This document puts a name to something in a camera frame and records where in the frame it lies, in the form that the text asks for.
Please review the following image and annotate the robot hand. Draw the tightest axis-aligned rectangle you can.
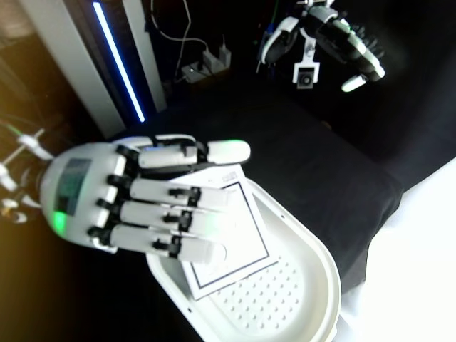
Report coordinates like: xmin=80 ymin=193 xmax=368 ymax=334
xmin=38 ymin=133 xmax=251 ymax=264
xmin=316 ymin=19 xmax=386 ymax=93

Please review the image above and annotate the blue and white cardboard box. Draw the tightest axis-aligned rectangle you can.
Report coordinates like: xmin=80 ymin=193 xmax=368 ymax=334
xmin=167 ymin=167 xmax=281 ymax=302

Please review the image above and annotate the black table cloth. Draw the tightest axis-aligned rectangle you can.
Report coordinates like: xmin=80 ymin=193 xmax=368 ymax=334
xmin=60 ymin=67 xmax=405 ymax=342

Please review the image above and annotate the white plug adapter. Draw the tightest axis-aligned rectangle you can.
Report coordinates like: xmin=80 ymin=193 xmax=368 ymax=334
xmin=203 ymin=49 xmax=221 ymax=71
xmin=218 ymin=34 xmax=232 ymax=65

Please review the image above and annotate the white column with blue light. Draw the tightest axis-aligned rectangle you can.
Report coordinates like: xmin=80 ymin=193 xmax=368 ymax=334
xmin=19 ymin=0 xmax=168 ymax=140

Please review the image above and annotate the white power strip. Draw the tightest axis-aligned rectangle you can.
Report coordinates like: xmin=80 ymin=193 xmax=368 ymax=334
xmin=180 ymin=60 xmax=229 ymax=83

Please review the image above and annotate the white sheet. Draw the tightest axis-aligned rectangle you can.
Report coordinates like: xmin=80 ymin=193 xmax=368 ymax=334
xmin=341 ymin=152 xmax=456 ymax=342

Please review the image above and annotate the white perforated plastic tray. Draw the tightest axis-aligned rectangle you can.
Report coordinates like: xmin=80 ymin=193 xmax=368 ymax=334
xmin=146 ymin=177 xmax=343 ymax=342

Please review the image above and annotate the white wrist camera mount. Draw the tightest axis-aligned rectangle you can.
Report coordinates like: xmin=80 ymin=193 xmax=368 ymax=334
xmin=292 ymin=33 xmax=319 ymax=90

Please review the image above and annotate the white cable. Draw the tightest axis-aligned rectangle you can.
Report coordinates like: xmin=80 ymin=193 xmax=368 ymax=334
xmin=172 ymin=0 xmax=190 ymax=81
xmin=151 ymin=0 xmax=209 ymax=53

